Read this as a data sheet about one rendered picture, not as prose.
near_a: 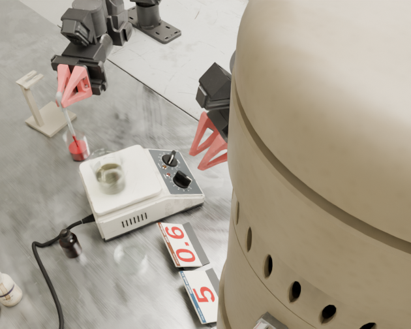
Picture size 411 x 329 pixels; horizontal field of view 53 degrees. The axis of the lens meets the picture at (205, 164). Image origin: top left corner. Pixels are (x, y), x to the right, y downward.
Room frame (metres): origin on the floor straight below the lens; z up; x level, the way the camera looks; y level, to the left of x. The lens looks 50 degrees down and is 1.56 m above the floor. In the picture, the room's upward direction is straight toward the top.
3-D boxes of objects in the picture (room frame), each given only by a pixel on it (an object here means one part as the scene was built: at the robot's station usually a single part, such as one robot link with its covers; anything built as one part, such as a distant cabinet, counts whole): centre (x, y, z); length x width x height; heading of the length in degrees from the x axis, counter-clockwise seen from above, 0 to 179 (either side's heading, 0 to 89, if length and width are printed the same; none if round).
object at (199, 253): (0.35, 0.04, 0.92); 0.09 x 0.06 x 0.04; 25
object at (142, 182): (0.45, 0.15, 0.98); 0.12 x 0.12 x 0.01; 25
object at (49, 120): (0.68, 0.35, 0.96); 0.08 x 0.08 x 0.13; 56
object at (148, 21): (1.06, 0.16, 0.94); 0.20 x 0.07 x 0.08; 47
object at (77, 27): (0.68, 0.24, 1.10); 0.07 x 0.06 x 0.11; 78
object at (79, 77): (0.61, 0.26, 1.05); 0.09 x 0.07 x 0.07; 168
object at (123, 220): (0.46, 0.13, 0.94); 0.22 x 0.13 x 0.08; 115
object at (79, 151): (0.57, 0.26, 0.93); 0.04 x 0.04 x 0.06
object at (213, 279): (0.26, 0.00, 0.92); 0.09 x 0.06 x 0.04; 25
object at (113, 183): (0.43, 0.16, 1.02); 0.06 x 0.05 x 0.08; 90
